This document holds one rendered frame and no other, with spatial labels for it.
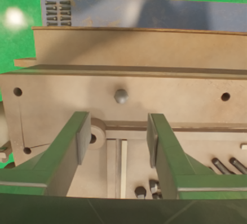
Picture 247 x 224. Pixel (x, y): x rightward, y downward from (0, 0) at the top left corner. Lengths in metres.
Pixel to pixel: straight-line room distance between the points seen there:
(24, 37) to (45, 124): 1.57
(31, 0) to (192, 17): 1.30
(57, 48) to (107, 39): 0.11
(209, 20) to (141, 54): 0.73
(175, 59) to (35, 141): 0.30
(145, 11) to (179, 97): 0.76
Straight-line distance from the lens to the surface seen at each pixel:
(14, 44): 1.89
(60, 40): 0.41
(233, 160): 0.35
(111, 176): 0.31
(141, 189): 0.34
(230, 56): 0.44
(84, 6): 1.02
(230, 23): 1.12
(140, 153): 0.30
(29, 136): 0.33
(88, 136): 0.16
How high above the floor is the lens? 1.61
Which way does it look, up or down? 73 degrees down
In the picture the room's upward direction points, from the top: 178 degrees counter-clockwise
